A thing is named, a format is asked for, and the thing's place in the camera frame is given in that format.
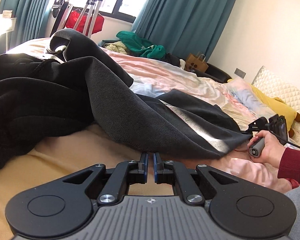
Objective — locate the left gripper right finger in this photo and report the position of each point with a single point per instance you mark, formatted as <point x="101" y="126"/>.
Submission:
<point x="176" y="174"/>

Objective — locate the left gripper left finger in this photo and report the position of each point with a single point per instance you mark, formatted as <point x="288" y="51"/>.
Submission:
<point x="124" y="174"/>

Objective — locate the black pants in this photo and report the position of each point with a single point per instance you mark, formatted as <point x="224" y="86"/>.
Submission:
<point x="50" y="98"/>

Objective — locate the person right hand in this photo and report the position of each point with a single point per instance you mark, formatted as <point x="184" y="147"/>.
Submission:
<point x="272" y="151"/>

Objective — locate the yellow plush toy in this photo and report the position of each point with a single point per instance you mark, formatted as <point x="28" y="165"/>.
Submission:
<point x="261" y="104"/>

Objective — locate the white quilted headboard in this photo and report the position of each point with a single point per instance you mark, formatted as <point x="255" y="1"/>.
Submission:
<point x="270" y="89"/>

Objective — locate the black armchair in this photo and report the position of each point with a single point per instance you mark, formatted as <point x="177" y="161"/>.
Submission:
<point x="213" y="73"/>

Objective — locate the brown paper bag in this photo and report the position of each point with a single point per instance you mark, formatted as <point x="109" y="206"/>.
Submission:
<point x="196" y="62"/>

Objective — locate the green garment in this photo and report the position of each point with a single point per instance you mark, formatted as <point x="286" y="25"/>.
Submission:
<point x="141" y="47"/>

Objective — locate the yellow knitted garment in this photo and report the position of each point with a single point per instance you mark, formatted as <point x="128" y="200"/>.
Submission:
<point x="117" y="47"/>

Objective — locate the right teal curtain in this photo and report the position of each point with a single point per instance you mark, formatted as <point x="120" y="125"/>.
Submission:
<point x="183" y="26"/>

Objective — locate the teal curtain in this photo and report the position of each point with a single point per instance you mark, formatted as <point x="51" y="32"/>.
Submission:
<point x="31" y="21"/>
<point x="183" y="26"/>

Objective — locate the red garment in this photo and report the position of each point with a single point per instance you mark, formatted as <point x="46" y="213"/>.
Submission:
<point x="73" y="17"/>

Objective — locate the black folded board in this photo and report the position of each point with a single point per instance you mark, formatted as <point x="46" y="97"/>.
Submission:
<point x="60" y="13"/>

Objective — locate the garment steamer stand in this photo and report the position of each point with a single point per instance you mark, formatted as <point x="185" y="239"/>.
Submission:
<point x="93" y="7"/>

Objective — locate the white vanity desk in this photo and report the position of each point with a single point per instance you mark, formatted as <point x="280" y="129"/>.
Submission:
<point x="7" y="25"/>

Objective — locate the left teal curtain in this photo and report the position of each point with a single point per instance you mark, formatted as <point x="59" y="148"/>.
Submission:
<point x="31" y="21"/>

